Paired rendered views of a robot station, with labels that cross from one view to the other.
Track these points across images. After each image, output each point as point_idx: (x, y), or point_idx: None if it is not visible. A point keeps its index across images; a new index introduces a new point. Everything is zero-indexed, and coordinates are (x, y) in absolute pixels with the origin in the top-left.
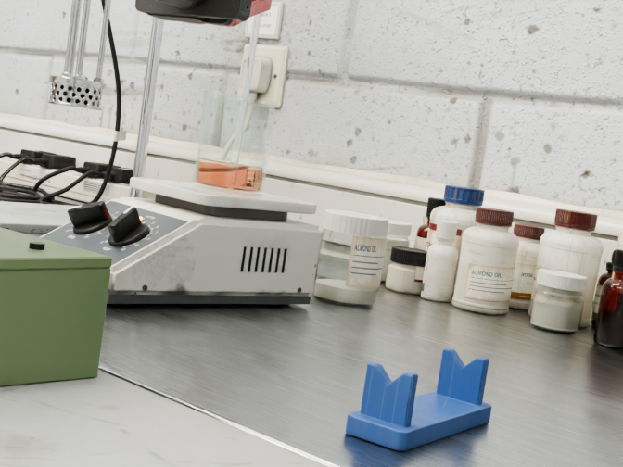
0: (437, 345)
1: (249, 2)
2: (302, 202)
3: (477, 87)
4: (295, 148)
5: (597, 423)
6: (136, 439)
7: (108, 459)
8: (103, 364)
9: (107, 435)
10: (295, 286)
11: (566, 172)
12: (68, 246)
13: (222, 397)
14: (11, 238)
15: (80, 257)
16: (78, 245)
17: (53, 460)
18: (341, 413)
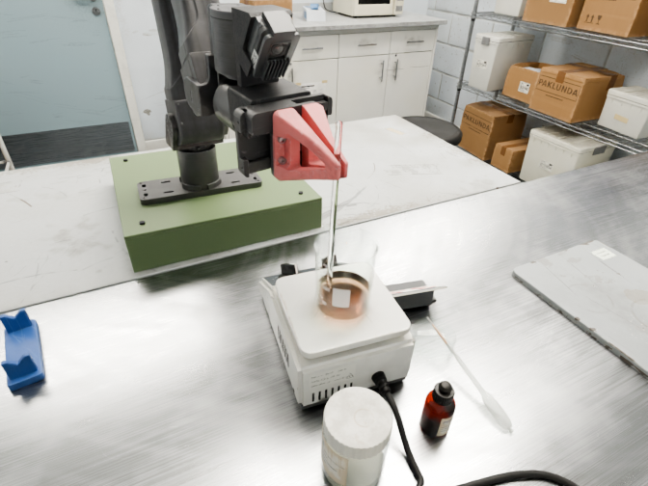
0: (173, 465)
1: (242, 164)
2: (304, 340)
3: None
4: None
5: None
6: (67, 271)
7: (55, 263)
8: (151, 277)
9: (74, 266)
10: (292, 385)
11: None
12: (150, 230)
13: (96, 300)
14: (168, 221)
15: (122, 229)
16: (310, 269)
17: (61, 255)
18: (58, 332)
